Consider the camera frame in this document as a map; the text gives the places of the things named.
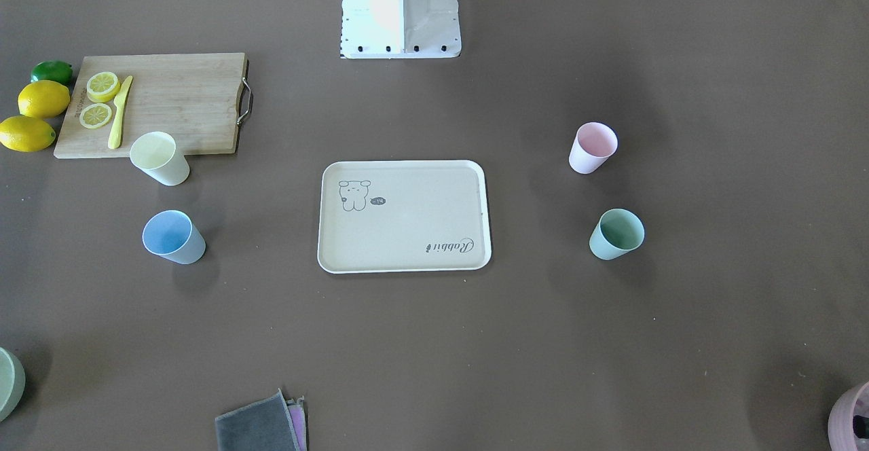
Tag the pink folded cloth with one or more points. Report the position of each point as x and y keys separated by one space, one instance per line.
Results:
x=297 y=415

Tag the green lime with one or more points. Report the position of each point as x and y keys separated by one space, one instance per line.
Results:
x=52 y=71

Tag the lower whole lemon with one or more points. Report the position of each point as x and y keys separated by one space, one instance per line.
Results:
x=26 y=134

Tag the upper whole lemon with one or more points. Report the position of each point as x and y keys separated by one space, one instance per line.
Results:
x=43 y=99

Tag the bamboo cutting board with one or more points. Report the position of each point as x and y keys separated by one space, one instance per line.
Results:
x=195 y=98

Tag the green bowl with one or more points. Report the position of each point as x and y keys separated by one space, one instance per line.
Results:
x=13 y=381

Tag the lemon slice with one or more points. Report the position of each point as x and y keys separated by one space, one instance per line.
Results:
x=102 y=87
x=95 y=115

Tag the upper lemon slice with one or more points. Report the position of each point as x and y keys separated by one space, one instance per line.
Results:
x=102 y=87

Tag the whole lemon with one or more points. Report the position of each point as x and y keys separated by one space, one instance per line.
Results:
x=26 y=134
x=43 y=99

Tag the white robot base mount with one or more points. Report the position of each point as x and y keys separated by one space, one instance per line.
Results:
x=400 y=29

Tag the pink cup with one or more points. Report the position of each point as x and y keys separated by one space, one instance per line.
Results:
x=593 y=144

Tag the grey folded cloth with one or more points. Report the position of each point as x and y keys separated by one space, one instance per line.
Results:
x=263 y=425

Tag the pink bowl with ice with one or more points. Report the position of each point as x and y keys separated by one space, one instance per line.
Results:
x=847 y=422

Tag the mint green cup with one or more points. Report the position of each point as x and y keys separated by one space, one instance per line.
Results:
x=618 y=231

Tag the yellow plastic knife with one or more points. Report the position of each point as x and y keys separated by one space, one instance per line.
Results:
x=120 y=99

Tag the pale yellow cup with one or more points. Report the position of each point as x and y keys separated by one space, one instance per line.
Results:
x=157 y=155

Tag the light blue cup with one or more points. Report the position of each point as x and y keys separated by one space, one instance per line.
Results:
x=172 y=235

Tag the lower lemon slice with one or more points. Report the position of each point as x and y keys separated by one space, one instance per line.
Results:
x=95 y=115

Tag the cream rabbit print tray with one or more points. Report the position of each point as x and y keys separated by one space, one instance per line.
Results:
x=403 y=216

